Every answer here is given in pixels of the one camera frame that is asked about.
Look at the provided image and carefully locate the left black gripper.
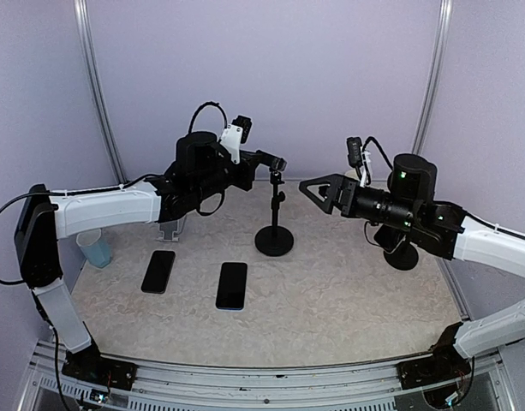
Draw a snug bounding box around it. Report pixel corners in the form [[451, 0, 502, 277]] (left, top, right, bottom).
[[193, 149, 261, 201]]

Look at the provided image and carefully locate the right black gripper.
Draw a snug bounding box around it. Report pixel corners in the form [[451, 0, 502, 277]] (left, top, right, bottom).
[[300, 172, 419, 231]]

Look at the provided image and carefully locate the black tall phone stand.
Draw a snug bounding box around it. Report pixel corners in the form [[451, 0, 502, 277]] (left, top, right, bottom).
[[254, 157, 294, 257]]

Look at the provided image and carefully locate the silver folding phone stand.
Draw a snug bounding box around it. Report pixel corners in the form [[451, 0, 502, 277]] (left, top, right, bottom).
[[158, 216, 187, 242]]

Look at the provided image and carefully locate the blue phone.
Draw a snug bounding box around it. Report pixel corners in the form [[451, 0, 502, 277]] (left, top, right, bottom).
[[215, 262, 248, 311]]

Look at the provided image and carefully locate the black phone red case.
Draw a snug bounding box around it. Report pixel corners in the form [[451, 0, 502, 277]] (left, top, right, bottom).
[[140, 250, 176, 295]]

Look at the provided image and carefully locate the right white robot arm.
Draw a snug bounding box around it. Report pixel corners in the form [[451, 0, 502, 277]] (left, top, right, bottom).
[[299, 154, 525, 278]]

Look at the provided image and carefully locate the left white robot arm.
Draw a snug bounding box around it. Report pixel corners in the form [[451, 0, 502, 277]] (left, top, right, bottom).
[[15, 126, 286, 381]]

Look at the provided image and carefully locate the cream ceramic mug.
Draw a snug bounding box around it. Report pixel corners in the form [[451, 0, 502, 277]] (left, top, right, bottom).
[[345, 170, 358, 179]]

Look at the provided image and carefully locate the light blue mug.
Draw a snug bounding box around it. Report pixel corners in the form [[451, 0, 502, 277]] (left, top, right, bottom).
[[75, 229, 111, 269]]

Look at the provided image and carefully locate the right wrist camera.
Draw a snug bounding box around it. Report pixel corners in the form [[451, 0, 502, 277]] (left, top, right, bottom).
[[346, 137, 372, 187]]

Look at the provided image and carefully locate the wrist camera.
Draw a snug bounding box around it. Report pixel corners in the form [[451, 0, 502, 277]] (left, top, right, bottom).
[[218, 116, 253, 164], [346, 137, 372, 187]]

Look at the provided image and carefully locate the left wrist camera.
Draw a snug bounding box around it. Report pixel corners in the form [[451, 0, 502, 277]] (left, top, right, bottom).
[[218, 116, 253, 164]]

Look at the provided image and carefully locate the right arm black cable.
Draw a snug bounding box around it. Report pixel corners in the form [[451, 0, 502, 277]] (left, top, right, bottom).
[[364, 135, 396, 170]]

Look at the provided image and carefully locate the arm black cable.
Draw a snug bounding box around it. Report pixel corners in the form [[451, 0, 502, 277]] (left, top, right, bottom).
[[0, 101, 229, 286], [364, 135, 396, 170]]

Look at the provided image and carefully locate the right aluminium frame post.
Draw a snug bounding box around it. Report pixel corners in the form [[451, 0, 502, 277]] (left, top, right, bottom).
[[411, 0, 453, 155]]

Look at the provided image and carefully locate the aluminium frame post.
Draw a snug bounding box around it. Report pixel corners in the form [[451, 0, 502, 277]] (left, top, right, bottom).
[[74, 0, 127, 183], [411, 0, 453, 155]]

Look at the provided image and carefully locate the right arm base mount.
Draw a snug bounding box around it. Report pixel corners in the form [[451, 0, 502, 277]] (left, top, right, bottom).
[[397, 322, 474, 390]]

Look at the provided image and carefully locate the left aluminium frame post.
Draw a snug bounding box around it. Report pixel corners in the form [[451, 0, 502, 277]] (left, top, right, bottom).
[[74, 0, 127, 183]]

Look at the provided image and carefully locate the front aluminium rail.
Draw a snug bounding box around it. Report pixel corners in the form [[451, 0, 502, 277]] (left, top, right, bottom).
[[12, 341, 519, 410]]

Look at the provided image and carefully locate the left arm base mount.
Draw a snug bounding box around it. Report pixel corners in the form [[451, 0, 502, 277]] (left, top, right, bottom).
[[62, 342, 137, 391]]

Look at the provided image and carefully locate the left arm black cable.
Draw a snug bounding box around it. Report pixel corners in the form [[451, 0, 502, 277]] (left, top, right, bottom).
[[0, 101, 229, 286]]

